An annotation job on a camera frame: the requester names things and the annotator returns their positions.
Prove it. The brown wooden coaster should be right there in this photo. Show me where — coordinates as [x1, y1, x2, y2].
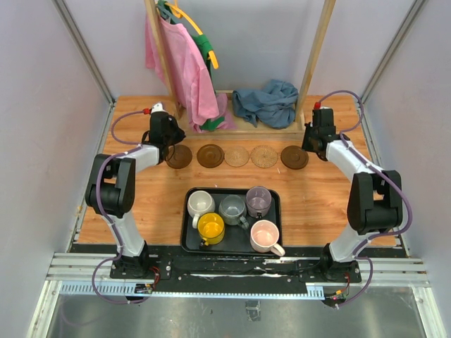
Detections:
[197, 144, 224, 168]
[280, 145, 309, 170]
[166, 144, 192, 169]

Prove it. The woven rattan coaster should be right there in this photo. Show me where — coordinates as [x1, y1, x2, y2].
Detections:
[250, 145, 278, 168]
[224, 146, 249, 168]

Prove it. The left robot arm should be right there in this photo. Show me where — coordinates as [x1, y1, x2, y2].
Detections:
[85, 109, 185, 279]

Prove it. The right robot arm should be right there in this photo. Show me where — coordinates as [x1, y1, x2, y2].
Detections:
[302, 102, 403, 282]

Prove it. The wooden clothes rack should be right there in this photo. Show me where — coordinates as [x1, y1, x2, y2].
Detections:
[144, 1, 335, 139]

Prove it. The pink shirt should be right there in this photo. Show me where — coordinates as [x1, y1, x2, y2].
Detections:
[160, 19, 236, 132]

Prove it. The blue crumpled cloth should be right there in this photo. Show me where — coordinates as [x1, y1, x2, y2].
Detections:
[232, 79, 299, 130]

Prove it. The white speckled mug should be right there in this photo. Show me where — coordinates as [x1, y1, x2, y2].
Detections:
[187, 190, 216, 229]

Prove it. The purple glass mug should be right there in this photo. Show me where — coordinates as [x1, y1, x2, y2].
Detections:
[245, 186, 272, 219]

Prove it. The grey mug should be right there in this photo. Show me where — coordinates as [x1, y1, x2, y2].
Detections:
[218, 194, 249, 230]

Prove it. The black plastic tray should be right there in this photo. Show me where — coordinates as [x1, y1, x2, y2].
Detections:
[180, 187, 273, 256]

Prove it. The green garment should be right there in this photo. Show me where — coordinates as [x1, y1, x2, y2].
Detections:
[156, 1, 227, 132]

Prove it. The yellow mug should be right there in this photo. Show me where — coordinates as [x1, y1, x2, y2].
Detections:
[197, 213, 226, 247]

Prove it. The pink mug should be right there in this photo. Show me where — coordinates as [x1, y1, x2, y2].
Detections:
[250, 220, 285, 257]

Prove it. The yellow clothes hanger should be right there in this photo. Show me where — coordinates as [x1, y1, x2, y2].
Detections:
[166, 1, 219, 70]

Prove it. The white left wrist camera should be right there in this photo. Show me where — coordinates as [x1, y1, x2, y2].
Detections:
[150, 101, 168, 115]

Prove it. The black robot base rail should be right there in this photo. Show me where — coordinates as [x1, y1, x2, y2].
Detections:
[68, 244, 374, 293]

